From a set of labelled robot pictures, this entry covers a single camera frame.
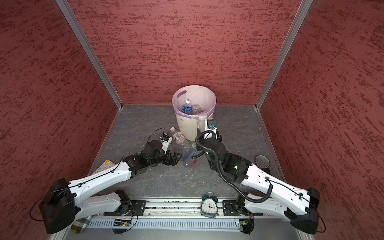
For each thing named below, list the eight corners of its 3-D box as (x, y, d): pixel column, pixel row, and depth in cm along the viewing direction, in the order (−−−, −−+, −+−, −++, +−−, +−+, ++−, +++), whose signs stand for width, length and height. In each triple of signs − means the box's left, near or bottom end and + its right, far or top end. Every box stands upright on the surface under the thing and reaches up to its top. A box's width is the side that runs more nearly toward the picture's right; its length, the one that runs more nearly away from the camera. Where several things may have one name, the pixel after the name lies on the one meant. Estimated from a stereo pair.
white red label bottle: (187, 155, 95) (186, 151, 90) (168, 135, 105) (167, 130, 100) (193, 150, 98) (193, 145, 93) (175, 130, 108) (174, 125, 103)
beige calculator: (95, 176, 87) (92, 174, 84) (93, 171, 89) (90, 169, 86) (115, 164, 92) (113, 162, 89) (113, 159, 94) (111, 157, 91)
